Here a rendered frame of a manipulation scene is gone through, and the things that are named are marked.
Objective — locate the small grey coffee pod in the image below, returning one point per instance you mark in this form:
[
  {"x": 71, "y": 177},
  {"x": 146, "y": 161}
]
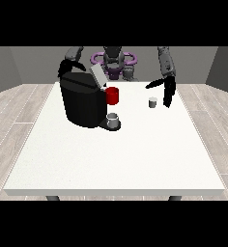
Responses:
[{"x": 153, "y": 102}]

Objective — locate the red pod holder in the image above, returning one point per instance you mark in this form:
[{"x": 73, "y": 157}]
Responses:
[{"x": 112, "y": 95}]

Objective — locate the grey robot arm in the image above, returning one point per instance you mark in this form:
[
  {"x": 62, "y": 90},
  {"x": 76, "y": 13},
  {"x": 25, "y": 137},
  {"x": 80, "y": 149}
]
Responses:
[
  {"x": 73, "y": 53},
  {"x": 166, "y": 62}
]

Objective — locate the small grey cup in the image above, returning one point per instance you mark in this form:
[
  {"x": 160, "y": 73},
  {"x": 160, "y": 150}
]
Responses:
[{"x": 113, "y": 120}]

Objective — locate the grey robot trunk purple rings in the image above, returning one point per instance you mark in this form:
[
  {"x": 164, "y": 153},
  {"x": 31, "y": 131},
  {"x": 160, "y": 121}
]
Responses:
[{"x": 112, "y": 61}]

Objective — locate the dark table leg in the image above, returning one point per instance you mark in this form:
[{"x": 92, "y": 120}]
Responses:
[
  {"x": 175, "y": 198},
  {"x": 52, "y": 198}
]

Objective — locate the black coffee machine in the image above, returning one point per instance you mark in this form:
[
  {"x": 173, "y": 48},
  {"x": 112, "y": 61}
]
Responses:
[{"x": 82, "y": 99}]

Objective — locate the pale grey machine lid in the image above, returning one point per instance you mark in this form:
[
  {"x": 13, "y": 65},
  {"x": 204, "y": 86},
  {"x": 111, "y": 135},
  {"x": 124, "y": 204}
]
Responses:
[{"x": 98, "y": 74}]

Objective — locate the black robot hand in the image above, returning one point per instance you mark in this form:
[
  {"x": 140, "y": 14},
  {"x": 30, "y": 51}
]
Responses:
[
  {"x": 66, "y": 66},
  {"x": 168, "y": 88}
]

